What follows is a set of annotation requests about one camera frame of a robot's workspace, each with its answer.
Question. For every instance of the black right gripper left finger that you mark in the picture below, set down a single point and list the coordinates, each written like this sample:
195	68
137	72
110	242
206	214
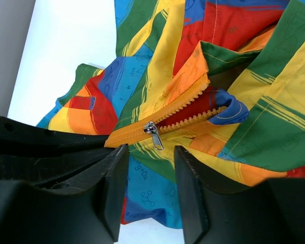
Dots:
85	208

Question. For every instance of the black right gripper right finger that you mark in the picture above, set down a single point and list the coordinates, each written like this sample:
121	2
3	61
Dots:
216	209

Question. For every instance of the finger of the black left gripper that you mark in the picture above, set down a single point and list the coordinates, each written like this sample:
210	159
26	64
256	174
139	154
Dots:
50	159

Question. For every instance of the silver zipper slider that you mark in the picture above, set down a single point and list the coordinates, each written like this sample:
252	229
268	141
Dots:
151	129

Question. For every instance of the rainbow striped zip jacket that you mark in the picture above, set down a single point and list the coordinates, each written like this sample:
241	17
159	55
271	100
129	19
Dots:
223	79

